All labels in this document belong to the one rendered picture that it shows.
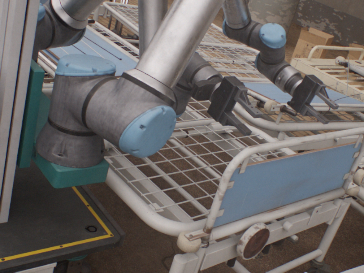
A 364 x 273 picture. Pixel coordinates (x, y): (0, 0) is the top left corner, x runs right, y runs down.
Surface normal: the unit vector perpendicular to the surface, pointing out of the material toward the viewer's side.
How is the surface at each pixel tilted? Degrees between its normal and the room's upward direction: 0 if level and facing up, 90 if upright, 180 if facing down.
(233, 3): 124
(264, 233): 90
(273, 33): 37
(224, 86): 90
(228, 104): 100
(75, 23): 79
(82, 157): 70
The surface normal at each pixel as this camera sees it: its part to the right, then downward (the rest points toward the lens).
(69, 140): 0.11, 0.11
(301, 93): -0.73, 0.10
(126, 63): 0.21, -0.86
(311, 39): -0.57, 0.53
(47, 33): 0.87, 0.31
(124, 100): -0.30, -0.19
